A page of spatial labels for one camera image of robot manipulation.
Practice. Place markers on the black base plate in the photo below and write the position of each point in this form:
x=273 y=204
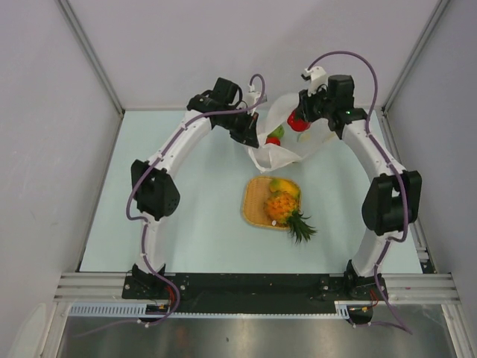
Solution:
x=256 y=294

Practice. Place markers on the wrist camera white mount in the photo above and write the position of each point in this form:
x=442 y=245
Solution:
x=316 y=76
x=253 y=98

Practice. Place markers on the right aluminium side rail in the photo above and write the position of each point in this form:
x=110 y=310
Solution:
x=412 y=185

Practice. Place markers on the white plastic bag lemon print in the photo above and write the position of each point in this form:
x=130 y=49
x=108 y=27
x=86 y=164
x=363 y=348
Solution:
x=269 y=157

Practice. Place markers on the woven bamboo tray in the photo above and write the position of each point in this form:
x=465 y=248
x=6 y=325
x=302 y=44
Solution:
x=256 y=193

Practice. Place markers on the aluminium corner post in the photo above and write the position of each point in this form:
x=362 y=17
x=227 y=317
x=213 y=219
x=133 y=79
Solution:
x=84 y=42
x=425 y=35

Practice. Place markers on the aluminium front rail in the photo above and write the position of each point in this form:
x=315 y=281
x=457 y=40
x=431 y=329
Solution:
x=403 y=288

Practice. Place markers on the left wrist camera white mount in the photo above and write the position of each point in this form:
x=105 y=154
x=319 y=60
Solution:
x=253 y=98

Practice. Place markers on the white slotted cable duct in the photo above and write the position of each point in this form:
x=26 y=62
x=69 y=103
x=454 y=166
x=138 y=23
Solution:
x=149 y=311

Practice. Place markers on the fake mango yellow green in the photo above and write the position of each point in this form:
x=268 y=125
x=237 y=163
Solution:
x=283 y=185

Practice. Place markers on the fake red bell pepper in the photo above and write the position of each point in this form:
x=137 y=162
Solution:
x=297 y=124

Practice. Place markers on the pale fake fruit slice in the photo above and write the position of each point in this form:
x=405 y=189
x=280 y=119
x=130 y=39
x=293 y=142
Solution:
x=303 y=137

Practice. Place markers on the right aluminium corner post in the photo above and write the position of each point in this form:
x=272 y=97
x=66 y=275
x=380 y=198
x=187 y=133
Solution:
x=425 y=35

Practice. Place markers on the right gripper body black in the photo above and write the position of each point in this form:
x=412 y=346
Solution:
x=317 y=106

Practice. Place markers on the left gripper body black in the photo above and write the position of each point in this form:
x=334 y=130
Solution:
x=239 y=124

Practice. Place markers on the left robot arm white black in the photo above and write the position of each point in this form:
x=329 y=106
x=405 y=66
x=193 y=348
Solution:
x=154 y=195

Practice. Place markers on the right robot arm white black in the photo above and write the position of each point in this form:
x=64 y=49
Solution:
x=392 y=200

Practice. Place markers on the small fake red apple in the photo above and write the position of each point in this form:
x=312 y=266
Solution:
x=273 y=140

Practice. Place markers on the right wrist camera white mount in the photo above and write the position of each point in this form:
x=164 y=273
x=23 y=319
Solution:
x=316 y=76

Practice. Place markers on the fake green fruit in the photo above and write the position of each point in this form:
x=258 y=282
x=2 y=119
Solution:
x=278 y=132

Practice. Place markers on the fake pineapple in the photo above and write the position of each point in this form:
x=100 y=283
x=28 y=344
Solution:
x=283 y=208

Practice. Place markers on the left aluminium corner post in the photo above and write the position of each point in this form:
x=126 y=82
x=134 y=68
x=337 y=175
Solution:
x=84 y=42

